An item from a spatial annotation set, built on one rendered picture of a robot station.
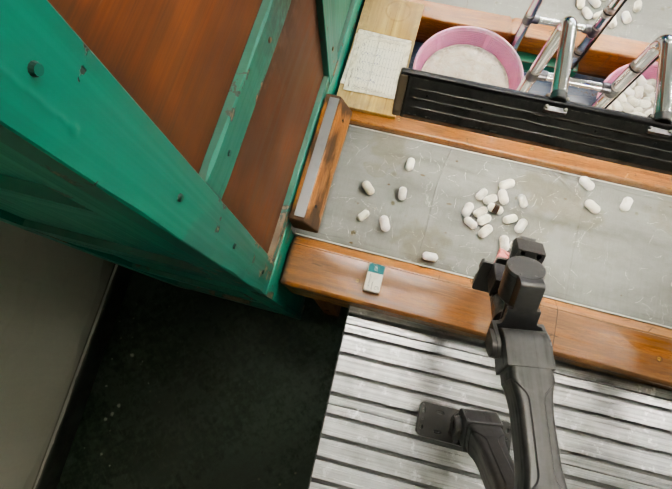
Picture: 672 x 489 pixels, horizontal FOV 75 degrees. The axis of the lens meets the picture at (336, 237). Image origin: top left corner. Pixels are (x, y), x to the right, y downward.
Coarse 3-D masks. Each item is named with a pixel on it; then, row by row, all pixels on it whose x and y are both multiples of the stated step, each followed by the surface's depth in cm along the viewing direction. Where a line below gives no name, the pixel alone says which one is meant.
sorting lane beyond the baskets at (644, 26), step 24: (432, 0) 115; (456, 0) 115; (480, 0) 115; (504, 0) 114; (528, 0) 114; (552, 0) 114; (576, 0) 113; (600, 0) 113; (648, 0) 113; (624, 24) 111; (648, 24) 111
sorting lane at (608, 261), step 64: (384, 192) 102; (448, 192) 101; (512, 192) 101; (576, 192) 100; (640, 192) 100; (384, 256) 98; (448, 256) 97; (576, 256) 96; (640, 256) 96; (640, 320) 92
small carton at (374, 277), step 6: (372, 264) 93; (378, 264) 93; (372, 270) 93; (378, 270) 93; (384, 270) 93; (366, 276) 92; (372, 276) 92; (378, 276) 92; (366, 282) 92; (372, 282) 92; (378, 282) 92; (366, 288) 92; (372, 288) 92; (378, 288) 92
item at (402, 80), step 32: (416, 96) 69; (448, 96) 68; (480, 96) 67; (512, 96) 66; (544, 96) 66; (480, 128) 70; (512, 128) 69; (544, 128) 68; (576, 128) 67; (608, 128) 66; (640, 128) 64; (608, 160) 69; (640, 160) 68
